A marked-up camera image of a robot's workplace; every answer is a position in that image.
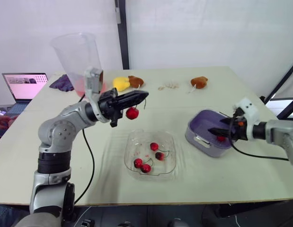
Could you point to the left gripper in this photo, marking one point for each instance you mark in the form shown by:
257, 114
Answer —
110, 106

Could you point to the clear plastic bowl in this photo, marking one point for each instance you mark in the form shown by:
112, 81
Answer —
134, 144

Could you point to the black slanted frame stand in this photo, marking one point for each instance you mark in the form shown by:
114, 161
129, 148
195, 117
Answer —
282, 87

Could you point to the yellow plush toy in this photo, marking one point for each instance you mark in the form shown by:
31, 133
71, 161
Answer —
120, 83

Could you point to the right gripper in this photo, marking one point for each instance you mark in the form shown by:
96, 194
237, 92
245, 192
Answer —
238, 130

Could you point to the open laptop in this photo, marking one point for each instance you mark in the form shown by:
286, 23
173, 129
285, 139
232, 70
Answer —
25, 86

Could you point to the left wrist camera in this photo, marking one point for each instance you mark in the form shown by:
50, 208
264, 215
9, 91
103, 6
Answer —
93, 79

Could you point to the pale beige small pieces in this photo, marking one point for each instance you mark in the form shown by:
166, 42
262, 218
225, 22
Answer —
170, 85

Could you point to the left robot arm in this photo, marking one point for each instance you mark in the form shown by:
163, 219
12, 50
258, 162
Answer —
57, 132

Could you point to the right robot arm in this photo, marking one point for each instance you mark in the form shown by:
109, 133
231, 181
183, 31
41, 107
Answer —
278, 132

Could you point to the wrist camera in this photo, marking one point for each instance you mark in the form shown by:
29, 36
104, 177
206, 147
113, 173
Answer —
93, 79
249, 108

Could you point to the red cherry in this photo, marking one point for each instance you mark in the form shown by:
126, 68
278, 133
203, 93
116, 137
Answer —
159, 156
132, 113
221, 139
154, 146
145, 168
138, 162

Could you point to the black vertical pole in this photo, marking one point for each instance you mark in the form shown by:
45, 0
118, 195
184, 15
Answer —
123, 42

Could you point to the purple cloth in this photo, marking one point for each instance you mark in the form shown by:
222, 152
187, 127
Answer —
62, 82

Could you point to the large clear plastic cup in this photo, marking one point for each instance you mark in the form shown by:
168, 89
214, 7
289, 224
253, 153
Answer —
75, 56

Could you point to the person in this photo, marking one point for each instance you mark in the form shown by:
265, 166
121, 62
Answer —
2, 121

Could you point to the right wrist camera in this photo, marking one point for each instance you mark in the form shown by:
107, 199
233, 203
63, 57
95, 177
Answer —
249, 108

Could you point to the pale lavender basin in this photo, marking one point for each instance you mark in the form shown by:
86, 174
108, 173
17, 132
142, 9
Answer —
198, 142

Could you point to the robot body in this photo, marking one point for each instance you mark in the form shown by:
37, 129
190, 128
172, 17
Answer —
127, 221

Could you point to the thin green cherry stem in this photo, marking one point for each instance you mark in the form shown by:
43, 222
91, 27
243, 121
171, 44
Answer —
167, 152
151, 161
144, 104

